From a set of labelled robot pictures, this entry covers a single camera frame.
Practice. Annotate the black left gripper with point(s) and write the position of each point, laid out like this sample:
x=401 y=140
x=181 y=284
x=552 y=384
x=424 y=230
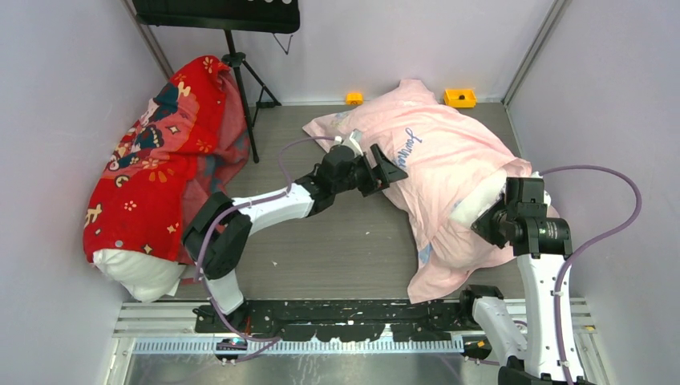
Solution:
x=379 y=177

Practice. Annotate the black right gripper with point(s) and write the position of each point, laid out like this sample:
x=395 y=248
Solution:
x=508 y=206

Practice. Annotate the white pillow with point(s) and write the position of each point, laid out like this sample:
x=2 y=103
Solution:
x=145 y=277
x=480 y=199

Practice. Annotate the pink pillowcase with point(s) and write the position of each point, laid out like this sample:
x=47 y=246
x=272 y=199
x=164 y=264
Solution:
x=445 y=154

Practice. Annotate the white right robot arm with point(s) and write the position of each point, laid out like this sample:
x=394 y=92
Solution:
x=542 y=245

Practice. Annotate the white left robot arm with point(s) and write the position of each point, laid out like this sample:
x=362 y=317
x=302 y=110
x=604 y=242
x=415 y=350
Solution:
x=216 y=237

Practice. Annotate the red patterned pillowcase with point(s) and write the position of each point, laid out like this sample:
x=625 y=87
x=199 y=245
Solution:
x=191 y=141

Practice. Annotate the white pillow in red case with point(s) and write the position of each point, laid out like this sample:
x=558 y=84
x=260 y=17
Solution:
x=145 y=277

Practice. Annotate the small yellow block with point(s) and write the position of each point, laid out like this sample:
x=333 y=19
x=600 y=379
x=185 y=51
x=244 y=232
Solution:
x=354 y=98

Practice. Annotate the yellow tray with black knob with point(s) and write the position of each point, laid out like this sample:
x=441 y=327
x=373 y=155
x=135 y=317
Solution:
x=460 y=98

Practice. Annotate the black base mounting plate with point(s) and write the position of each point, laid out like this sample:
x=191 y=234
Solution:
x=351 y=320

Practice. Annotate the black tripod stand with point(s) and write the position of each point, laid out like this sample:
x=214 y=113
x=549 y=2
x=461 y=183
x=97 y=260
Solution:
x=236 y=60

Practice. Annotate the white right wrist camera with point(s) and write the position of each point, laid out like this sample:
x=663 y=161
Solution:
x=547 y=198

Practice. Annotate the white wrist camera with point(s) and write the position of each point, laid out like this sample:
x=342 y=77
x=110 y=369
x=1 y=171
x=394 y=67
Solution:
x=352 y=141
x=547 y=198

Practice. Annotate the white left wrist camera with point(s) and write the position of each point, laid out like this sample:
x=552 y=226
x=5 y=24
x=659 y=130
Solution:
x=352 y=141

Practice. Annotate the aluminium rail frame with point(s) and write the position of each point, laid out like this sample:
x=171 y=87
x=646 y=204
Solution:
x=185 y=327

